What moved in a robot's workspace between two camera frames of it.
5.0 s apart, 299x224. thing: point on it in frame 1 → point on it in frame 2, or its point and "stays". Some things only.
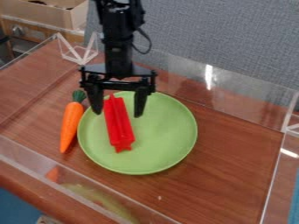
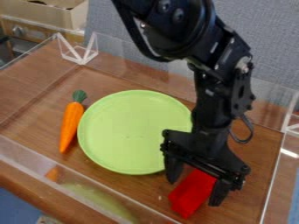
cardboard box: [62, 13] stays
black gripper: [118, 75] → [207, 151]
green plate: [164, 136] stays
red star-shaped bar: [122, 138] → [191, 192]
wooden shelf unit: [21, 35] stays
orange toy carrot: [72, 119] stays
